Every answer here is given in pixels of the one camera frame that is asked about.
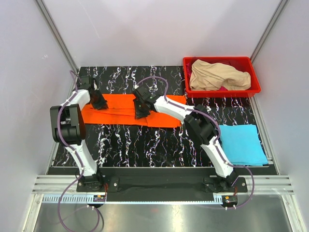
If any orange t shirt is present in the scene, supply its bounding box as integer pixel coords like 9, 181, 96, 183
81, 94, 182, 128

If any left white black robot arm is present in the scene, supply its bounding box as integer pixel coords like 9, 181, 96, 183
50, 77, 108, 192

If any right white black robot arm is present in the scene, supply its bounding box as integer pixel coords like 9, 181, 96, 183
133, 85, 239, 192

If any beige t shirt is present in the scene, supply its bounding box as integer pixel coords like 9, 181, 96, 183
189, 59, 251, 91

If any folded light blue t shirt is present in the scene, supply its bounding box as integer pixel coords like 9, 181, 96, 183
220, 125, 268, 166

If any red plastic bin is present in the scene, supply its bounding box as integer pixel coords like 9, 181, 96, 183
183, 57, 261, 98

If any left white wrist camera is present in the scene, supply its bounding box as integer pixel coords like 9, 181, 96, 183
92, 78, 98, 91

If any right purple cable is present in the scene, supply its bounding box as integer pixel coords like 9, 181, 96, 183
136, 76, 255, 210

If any aluminium frame rail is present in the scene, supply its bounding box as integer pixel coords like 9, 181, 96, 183
32, 175, 294, 195

